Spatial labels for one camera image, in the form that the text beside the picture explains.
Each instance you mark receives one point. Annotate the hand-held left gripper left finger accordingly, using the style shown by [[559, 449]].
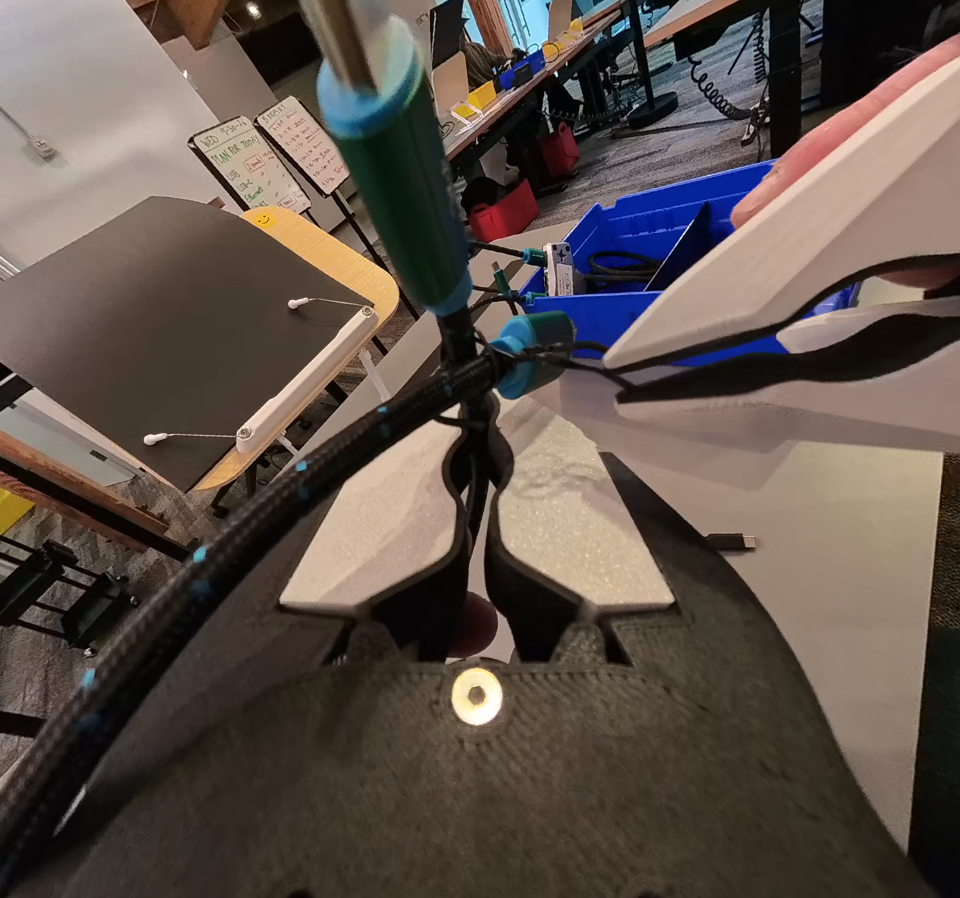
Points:
[[375, 538]]

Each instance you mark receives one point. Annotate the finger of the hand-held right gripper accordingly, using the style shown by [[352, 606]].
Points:
[[840, 193], [780, 418]]

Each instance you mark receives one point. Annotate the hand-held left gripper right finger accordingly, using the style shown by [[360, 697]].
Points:
[[585, 538]]

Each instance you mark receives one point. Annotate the person's right hand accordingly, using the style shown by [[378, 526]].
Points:
[[840, 126]]

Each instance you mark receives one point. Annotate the white bar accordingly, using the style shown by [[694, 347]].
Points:
[[308, 381]]

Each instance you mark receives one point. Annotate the small grey adapter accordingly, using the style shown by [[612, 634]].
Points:
[[558, 268]]

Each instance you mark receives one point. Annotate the black floor pole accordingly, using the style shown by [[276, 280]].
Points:
[[638, 13]]

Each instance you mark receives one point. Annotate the red bin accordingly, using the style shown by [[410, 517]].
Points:
[[503, 216], [560, 153]]

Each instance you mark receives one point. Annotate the black tilted board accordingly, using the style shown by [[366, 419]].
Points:
[[150, 313]]

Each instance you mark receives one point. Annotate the long wooden desk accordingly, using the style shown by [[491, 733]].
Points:
[[525, 88]]

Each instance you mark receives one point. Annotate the small yellow bin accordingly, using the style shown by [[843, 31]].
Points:
[[482, 96]]

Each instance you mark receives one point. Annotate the whiteboard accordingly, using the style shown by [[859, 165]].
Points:
[[305, 141], [248, 166]]

